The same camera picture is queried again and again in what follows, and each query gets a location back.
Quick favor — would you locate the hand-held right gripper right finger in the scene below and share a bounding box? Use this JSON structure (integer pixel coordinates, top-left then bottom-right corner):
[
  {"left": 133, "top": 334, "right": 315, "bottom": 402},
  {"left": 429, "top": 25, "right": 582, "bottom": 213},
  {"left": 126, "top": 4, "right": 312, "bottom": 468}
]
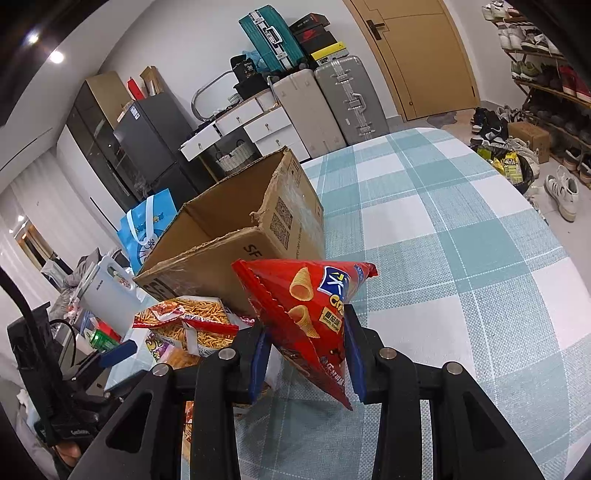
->
[{"left": 344, "top": 305, "right": 546, "bottom": 480}]

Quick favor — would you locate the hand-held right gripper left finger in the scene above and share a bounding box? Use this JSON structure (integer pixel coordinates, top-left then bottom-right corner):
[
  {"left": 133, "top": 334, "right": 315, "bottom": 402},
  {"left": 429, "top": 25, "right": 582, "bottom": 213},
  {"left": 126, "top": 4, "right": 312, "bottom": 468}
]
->
[{"left": 69, "top": 323, "right": 273, "bottom": 480}]

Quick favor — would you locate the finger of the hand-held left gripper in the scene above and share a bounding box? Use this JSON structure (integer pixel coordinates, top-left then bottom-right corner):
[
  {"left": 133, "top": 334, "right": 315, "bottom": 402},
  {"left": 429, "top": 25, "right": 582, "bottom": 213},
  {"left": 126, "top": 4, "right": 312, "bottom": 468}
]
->
[
  {"left": 65, "top": 381, "right": 122, "bottom": 414},
  {"left": 69, "top": 340, "right": 138, "bottom": 381}
]

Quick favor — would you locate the purple green cartoon snack bag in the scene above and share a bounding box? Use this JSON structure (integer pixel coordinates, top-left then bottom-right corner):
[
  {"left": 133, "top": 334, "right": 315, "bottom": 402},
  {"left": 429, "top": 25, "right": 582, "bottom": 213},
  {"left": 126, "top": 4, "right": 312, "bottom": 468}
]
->
[{"left": 145, "top": 331, "right": 185, "bottom": 365}]

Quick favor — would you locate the red cone snack bag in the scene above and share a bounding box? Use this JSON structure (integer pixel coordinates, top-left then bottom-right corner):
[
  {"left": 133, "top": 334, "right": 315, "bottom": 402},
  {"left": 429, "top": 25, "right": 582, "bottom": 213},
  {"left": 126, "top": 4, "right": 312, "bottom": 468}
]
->
[{"left": 231, "top": 258, "right": 379, "bottom": 411}]

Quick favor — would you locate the person's left hand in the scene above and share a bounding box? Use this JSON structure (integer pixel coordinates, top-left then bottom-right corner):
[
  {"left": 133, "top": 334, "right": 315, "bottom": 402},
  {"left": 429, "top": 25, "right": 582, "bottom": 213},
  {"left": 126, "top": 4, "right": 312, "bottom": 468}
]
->
[{"left": 54, "top": 440, "right": 88, "bottom": 468}]

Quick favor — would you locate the green drink can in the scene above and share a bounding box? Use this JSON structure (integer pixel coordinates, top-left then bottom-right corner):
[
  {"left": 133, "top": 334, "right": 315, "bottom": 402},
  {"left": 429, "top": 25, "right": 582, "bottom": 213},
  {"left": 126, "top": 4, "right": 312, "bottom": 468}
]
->
[{"left": 89, "top": 329, "right": 123, "bottom": 352}]

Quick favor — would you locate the white electric kettle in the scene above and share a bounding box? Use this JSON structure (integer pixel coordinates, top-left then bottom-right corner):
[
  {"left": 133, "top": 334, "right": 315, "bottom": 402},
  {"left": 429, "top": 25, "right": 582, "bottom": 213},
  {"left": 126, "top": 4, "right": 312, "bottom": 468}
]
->
[{"left": 80, "top": 255, "right": 145, "bottom": 334}]

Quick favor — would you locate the grey clothes pile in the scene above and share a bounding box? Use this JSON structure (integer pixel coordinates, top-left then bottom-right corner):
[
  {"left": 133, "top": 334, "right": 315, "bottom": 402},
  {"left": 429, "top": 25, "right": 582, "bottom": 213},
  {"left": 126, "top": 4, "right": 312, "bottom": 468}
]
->
[{"left": 58, "top": 249, "right": 109, "bottom": 301}]

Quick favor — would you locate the blue cartoon tote bag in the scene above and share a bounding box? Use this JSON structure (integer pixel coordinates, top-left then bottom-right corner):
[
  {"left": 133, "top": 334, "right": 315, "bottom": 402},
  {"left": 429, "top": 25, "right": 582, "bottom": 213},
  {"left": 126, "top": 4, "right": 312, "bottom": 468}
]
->
[{"left": 116, "top": 188, "right": 182, "bottom": 278}]

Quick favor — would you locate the white curtain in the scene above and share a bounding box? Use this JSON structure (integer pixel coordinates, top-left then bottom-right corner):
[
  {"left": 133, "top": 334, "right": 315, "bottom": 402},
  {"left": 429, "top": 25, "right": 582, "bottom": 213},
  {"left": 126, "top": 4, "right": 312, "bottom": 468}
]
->
[{"left": 0, "top": 175, "right": 93, "bottom": 333}]

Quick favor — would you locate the white wardrobe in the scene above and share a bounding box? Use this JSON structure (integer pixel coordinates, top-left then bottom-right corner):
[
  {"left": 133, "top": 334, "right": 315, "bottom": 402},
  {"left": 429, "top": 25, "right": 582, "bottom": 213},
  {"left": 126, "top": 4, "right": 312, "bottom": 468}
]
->
[{"left": 55, "top": 124, "right": 122, "bottom": 232}]

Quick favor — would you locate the wicker basket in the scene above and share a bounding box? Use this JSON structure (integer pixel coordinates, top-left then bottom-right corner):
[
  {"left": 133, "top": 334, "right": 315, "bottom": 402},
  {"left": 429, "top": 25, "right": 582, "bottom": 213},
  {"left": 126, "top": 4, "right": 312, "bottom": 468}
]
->
[{"left": 215, "top": 141, "right": 262, "bottom": 176}]

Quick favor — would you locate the dark grey fridge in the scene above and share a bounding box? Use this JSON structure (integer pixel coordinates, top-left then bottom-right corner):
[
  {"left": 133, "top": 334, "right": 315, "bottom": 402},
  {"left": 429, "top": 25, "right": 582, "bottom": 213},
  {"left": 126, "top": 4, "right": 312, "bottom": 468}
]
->
[{"left": 113, "top": 95, "right": 205, "bottom": 210}]

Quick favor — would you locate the tall dark glass cabinet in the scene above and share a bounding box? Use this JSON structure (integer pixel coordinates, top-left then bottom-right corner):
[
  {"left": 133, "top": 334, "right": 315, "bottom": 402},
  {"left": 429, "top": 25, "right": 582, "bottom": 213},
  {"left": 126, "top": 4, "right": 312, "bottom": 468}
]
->
[{"left": 66, "top": 71, "right": 155, "bottom": 214}]

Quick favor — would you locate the white drawer unit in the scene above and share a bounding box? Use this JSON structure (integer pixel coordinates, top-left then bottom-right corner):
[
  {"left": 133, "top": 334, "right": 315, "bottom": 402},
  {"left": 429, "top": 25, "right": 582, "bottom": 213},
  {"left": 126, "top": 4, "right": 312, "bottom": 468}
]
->
[{"left": 242, "top": 108, "right": 311, "bottom": 162}]

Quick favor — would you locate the white desk with drawers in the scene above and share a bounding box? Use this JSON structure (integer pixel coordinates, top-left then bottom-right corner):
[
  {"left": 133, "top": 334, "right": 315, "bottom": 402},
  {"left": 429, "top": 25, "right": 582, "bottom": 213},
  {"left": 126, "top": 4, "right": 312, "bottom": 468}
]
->
[{"left": 179, "top": 90, "right": 283, "bottom": 162}]

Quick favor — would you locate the black trash bag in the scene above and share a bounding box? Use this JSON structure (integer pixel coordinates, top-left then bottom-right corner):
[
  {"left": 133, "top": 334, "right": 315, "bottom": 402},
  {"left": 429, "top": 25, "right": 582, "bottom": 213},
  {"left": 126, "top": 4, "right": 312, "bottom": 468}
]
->
[{"left": 476, "top": 142, "right": 537, "bottom": 195}]

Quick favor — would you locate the beige suitcase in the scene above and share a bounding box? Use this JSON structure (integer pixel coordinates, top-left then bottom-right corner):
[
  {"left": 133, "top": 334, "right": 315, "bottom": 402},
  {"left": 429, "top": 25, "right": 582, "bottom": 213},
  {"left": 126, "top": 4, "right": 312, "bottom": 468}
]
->
[{"left": 271, "top": 69, "right": 348, "bottom": 161}]

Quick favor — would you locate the grey doormat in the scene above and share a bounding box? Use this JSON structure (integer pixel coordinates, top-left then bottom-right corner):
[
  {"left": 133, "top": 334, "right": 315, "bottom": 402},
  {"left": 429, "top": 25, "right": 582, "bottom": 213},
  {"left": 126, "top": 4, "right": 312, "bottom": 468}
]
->
[{"left": 426, "top": 110, "right": 459, "bottom": 129}]

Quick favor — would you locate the silver suitcase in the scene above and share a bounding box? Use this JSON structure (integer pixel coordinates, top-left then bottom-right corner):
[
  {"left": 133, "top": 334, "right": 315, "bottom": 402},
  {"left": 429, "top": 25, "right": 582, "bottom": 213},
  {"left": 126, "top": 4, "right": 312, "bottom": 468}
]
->
[{"left": 313, "top": 55, "right": 392, "bottom": 147}]

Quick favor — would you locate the white sneaker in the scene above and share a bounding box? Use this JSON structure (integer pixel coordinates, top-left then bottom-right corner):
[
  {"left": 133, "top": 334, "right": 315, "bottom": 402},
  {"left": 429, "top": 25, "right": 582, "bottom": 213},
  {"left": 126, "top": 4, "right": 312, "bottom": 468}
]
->
[{"left": 544, "top": 165, "right": 581, "bottom": 223}]

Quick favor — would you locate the oval mirror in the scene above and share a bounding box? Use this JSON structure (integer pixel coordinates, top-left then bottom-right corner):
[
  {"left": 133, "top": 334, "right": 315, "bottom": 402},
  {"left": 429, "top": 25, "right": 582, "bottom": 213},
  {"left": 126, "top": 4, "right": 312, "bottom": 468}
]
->
[{"left": 191, "top": 71, "right": 242, "bottom": 121}]

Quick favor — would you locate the tall brown cardboard box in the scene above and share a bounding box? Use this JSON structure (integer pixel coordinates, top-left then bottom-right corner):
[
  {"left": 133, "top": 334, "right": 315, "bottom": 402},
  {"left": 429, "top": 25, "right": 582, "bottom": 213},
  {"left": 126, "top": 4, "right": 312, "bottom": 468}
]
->
[{"left": 139, "top": 65, "right": 168, "bottom": 99}]

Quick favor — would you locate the black storage container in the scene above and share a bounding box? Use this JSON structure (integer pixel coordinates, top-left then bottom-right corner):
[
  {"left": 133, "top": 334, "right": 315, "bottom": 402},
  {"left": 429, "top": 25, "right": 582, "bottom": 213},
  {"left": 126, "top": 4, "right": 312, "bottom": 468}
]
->
[{"left": 233, "top": 74, "right": 273, "bottom": 101}]

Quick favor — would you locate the heap of dark shoes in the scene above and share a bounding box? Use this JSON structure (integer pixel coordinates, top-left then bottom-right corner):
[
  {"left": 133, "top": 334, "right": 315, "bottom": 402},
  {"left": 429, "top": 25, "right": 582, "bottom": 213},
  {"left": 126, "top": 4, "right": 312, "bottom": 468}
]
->
[{"left": 470, "top": 105, "right": 541, "bottom": 158}]

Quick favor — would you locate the small cardboard box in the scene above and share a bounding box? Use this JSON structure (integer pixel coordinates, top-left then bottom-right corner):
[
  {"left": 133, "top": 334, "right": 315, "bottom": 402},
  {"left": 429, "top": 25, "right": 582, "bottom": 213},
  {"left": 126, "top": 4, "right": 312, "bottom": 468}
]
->
[{"left": 507, "top": 121, "right": 552, "bottom": 165}]

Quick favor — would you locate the black printed box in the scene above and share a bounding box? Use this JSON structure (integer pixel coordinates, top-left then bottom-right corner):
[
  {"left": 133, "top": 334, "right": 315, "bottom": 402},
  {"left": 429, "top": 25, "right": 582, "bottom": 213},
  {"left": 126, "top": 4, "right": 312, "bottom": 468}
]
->
[{"left": 229, "top": 54, "right": 257, "bottom": 80}]

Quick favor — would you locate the group of ceiling spotlights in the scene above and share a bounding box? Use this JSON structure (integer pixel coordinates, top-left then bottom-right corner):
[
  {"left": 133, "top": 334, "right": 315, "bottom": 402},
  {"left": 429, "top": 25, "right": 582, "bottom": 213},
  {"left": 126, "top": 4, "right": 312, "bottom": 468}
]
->
[{"left": 25, "top": 28, "right": 66, "bottom": 66}]

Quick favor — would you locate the wooden door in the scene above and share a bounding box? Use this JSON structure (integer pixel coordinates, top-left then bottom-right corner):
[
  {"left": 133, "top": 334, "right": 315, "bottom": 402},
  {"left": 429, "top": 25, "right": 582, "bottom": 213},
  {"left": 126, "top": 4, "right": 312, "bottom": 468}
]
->
[{"left": 344, "top": 0, "right": 482, "bottom": 123}]

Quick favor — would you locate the teal suitcase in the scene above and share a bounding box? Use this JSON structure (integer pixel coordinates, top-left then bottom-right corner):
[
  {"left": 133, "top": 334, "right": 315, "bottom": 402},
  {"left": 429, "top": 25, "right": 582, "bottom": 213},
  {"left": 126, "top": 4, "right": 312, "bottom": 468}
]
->
[{"left": 238, "top": 4, "right": 308, "bottom": 75}]

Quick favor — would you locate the black red shoe box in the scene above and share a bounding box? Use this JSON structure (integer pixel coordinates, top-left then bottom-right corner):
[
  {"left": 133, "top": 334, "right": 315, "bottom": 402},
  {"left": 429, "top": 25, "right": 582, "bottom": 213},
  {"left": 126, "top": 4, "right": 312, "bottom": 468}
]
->
[{"left": 294, "top": 25, "right": 334, "bottom": 44}]

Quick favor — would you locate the wooden shoe rack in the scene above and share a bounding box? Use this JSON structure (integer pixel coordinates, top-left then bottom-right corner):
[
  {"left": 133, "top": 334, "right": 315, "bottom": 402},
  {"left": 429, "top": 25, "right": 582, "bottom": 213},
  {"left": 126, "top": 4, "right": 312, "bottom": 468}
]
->
[{"left": 501, "top": 0, "right": 591, "bottom": 185}]

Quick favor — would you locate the shoe rack with shoes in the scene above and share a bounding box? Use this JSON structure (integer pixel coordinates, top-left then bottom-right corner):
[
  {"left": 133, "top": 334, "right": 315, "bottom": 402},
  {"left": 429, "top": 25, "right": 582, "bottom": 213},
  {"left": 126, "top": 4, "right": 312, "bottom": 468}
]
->
[{"left": 481, "top": 0, "right": 591, "bottom": 185}]

